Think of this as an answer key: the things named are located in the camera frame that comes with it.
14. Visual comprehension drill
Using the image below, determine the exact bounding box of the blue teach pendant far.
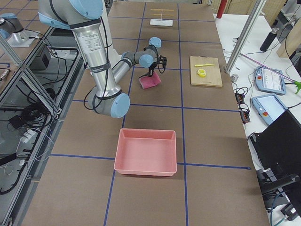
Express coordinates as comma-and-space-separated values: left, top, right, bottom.
255, 67, 286, 95

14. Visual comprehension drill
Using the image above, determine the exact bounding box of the blue teach pendant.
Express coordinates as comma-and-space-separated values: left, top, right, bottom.
255, 67, 286, 95
251, 94, 288, 125

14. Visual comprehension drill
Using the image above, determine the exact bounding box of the magenta wiping cloth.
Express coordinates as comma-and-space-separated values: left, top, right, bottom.
138, 72, 161, 89

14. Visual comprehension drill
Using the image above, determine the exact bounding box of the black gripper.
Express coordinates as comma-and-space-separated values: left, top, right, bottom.
147, 62, 158, 77

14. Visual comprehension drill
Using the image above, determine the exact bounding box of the yellow lemon slice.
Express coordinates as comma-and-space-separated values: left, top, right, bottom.
197, 69, 206, 78

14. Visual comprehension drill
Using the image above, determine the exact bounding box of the pink plastic bin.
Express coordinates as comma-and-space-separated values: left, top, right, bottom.
114, 128, 177, 177

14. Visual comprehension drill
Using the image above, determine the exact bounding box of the bamboo cutting board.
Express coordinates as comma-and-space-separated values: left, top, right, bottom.
190, 56, 223, 87

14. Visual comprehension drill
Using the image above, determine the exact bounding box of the black water bottle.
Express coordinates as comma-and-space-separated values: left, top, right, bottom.
260, 27, 279, 52

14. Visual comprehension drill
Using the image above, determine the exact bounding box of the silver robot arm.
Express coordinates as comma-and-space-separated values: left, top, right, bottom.
38, 0, 161, 118
0, 13, 162, 81

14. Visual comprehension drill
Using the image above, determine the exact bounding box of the aluminium frame post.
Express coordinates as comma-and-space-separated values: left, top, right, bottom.
225, 0, 266, 74

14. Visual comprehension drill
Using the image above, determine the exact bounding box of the blue teach pendant near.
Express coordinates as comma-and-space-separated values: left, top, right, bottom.
251, 94, 288, 125

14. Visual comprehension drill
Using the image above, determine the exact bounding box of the yellow plastic knife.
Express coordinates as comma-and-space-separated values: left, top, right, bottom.
194, 63, 215, 67

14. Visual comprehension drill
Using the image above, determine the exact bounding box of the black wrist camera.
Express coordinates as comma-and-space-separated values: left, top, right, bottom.
157, 56, 167, 69

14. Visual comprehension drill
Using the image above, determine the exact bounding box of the red cylinder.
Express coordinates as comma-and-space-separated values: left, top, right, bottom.
216, 0, 227, 19

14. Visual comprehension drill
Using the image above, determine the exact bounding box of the black laptop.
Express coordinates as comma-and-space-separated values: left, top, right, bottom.
249, 109, 301, 175

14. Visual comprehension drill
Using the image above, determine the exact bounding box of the metal reacher grabber stick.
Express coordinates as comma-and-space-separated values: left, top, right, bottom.
240, 53, 301, 94

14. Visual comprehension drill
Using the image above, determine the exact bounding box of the white rectangular tray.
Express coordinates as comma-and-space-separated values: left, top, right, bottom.
150, 19, 173, 27

